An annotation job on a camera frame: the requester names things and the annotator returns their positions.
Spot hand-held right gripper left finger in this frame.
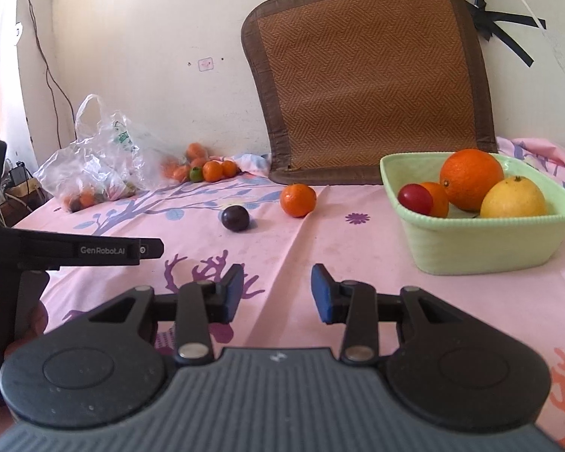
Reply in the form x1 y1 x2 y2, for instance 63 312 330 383
87 264 246 366

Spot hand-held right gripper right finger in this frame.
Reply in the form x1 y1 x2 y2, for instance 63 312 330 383
311 264 453 366

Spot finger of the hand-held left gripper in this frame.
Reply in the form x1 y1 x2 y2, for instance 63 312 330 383
9 228 165 271

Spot red plum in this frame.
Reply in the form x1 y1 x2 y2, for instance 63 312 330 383
397 183 434 215

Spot small tangerine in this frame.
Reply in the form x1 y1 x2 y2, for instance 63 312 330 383
421 182 450 218

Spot light green plastic basket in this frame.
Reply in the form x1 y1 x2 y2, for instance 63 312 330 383
380 151 565 275

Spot large orange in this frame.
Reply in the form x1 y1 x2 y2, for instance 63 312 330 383
439 149 505 212

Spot large yellow citrus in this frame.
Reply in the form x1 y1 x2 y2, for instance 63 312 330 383
480 176 548 218

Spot person's left hand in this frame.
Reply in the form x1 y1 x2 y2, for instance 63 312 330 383
2 299 51 359

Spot pink printed bedsheet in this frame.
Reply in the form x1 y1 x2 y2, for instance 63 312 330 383
9 136 565 450

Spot dark purple plum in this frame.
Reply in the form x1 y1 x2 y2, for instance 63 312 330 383
221 205 250 232

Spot clear plastic bag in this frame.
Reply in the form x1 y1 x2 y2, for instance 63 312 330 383
33 94 173 212

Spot medium tangerine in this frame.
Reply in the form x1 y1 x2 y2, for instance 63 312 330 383
281 183 317 218

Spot pile of small tangerines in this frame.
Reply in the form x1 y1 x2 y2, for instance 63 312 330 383
162 142 238 183

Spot brown woven seat mat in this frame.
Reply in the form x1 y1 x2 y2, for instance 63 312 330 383
241 0 498 186

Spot black tape strips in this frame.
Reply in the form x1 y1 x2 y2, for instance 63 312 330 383
468 0 547 67

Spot dark wall cable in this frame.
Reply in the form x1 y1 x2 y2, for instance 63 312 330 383
18 0 76 151

